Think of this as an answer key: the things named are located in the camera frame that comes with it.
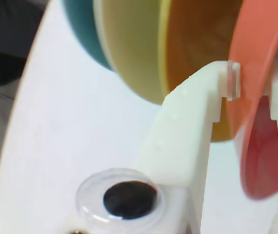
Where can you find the yellow plastic plate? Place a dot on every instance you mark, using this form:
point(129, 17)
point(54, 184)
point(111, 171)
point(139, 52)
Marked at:
point(197, 44)

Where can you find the cream plastic plate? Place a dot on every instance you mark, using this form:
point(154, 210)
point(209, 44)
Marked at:
point(131, 48)

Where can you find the red plastic plate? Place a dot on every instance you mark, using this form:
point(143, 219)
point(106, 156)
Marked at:
point(253, 48)

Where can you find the plastic googly eye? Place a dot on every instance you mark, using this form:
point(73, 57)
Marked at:
point(129, 198)

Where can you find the blue plastic plate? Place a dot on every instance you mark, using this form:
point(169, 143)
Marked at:
point(82, 26)

